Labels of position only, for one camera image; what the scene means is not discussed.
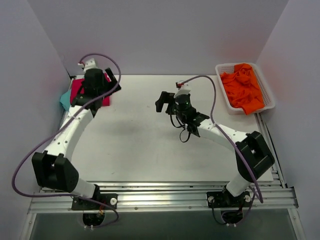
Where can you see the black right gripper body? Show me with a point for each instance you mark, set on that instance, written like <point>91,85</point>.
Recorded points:
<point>169,99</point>

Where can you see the red t shirt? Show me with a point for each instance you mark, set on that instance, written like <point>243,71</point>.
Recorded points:
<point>78,88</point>

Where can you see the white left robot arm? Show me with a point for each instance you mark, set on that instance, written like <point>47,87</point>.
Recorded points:
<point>52,167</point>

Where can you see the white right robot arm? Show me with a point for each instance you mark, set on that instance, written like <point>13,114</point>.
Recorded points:
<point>253,156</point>

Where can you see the orange t shirts pile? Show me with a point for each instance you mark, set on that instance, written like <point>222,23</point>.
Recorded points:
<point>242,89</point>

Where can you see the folded teal t shirt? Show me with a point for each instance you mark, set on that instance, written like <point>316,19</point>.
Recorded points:
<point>65,100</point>

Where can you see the white plastic basket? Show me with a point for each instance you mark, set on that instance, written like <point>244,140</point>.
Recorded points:
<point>267,95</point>

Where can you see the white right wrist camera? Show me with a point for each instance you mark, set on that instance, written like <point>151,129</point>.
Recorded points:
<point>182,88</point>

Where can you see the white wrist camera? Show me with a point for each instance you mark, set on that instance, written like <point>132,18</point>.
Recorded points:
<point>182,88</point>
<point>88,65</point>

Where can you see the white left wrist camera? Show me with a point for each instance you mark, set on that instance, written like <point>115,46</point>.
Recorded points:
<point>88,65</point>

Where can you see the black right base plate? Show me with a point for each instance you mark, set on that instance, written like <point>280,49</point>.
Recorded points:
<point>224,199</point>

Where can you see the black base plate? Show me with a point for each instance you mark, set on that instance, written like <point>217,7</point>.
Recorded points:
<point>224,199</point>
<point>103,201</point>

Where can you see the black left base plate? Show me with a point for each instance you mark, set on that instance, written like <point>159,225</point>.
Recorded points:
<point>103,201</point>

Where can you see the aluminium frame rails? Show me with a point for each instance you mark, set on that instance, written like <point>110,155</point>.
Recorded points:
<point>162,184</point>

